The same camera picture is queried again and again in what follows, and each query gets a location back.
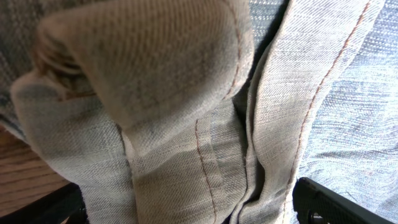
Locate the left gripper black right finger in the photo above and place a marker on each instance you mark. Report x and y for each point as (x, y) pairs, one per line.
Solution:
(316, 204)

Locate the light blue denim shorts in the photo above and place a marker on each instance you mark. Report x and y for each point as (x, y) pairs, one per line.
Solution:
(206, 111)

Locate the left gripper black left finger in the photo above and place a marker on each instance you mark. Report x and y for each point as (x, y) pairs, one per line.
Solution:
(63, 204)

